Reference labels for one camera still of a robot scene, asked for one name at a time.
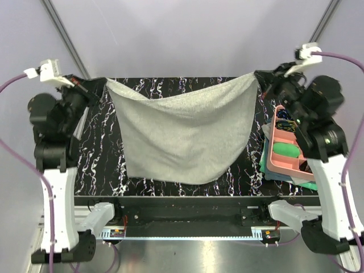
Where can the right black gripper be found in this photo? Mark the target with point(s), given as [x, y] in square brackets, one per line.
[268, 80]

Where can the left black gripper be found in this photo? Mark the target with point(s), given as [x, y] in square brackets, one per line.
[92, 88]

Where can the grey cloth napkin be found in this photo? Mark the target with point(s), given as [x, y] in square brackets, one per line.
[191, 138]

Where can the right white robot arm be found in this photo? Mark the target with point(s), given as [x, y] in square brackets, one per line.
[323, 143]

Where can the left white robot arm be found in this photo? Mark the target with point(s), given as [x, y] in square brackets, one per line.
[56, 156]

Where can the blue patterned napkin roll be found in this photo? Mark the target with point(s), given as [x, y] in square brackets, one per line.
[283, 114]

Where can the yellow patterned napkin roll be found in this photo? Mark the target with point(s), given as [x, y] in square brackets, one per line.
[286, 125]

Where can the green napkin roll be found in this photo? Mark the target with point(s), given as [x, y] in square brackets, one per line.
[286, 149]

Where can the dark brown napkin roll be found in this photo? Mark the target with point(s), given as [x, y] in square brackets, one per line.
[305, 167]

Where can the black marble pattern mat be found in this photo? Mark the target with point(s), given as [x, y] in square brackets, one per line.
[102, 168]

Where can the pink divided tray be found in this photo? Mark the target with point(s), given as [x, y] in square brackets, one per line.
[282, 164]

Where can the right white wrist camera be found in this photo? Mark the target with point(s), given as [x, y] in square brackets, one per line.
[305, 58]

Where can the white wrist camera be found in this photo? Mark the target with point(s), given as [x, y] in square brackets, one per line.
[49, 73]
[305, 58]

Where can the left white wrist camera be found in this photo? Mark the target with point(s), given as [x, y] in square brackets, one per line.
[49, 73]

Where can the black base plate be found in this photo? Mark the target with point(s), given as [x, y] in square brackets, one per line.
[187, 217]

